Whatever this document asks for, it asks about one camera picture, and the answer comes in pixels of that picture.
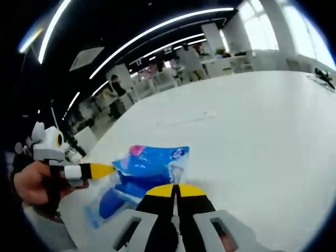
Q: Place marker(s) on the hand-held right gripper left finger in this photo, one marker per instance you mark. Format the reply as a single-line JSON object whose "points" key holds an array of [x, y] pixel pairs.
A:
{"points": [[157, 225]]}

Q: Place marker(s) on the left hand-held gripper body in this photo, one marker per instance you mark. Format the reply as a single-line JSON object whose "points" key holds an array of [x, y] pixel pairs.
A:
{"points": [[47, 148]]}

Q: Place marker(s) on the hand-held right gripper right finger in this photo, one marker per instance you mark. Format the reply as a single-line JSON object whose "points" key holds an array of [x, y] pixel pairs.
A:
{"points": [[194, 225]]}

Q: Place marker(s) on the blue tissue packet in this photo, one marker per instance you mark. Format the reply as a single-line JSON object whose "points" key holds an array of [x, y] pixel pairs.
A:
{"points": [[152, 162]]}

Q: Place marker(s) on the person's left hand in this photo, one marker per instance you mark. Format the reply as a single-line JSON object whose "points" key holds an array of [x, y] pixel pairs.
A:
{"points": [[31, 183]]}

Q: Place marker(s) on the ceiling air vent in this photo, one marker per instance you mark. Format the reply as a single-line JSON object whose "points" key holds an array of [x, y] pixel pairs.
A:
{"points": [[86, 57]]}

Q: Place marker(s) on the ceiling light strip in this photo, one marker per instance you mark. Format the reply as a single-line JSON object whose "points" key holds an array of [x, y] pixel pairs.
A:
{"points": [[173, 43], [157, 27], [52, 29]]}

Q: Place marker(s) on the potted plant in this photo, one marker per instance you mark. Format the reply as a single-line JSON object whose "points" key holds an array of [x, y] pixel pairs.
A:
{"points": [[220, 51]]}

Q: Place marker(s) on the small black device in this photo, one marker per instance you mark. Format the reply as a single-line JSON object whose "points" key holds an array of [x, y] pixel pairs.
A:
{"points": [[325, 77]]}

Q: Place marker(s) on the large window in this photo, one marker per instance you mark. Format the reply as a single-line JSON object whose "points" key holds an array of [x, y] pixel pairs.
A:
{"points": [[260, 26], [307, 36]]}

